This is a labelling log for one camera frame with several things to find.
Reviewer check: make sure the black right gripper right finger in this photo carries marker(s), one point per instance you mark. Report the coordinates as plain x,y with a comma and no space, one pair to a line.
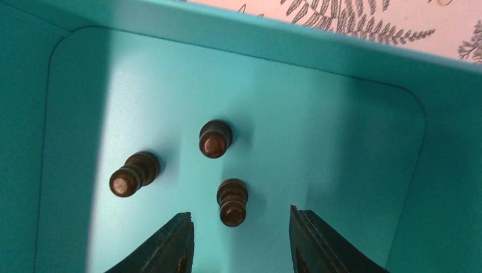
317,247

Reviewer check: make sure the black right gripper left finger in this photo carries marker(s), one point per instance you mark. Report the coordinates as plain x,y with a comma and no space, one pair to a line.
169,249

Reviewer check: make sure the dark chess piece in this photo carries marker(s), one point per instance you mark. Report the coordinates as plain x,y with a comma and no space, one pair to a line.
138,171
232,197
215,138

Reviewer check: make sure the teal plastic tray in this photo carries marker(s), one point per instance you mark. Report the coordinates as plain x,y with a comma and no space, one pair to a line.
383,143

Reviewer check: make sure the floral patterned table mat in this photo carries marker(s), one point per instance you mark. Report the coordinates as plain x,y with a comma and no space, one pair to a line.
449,28

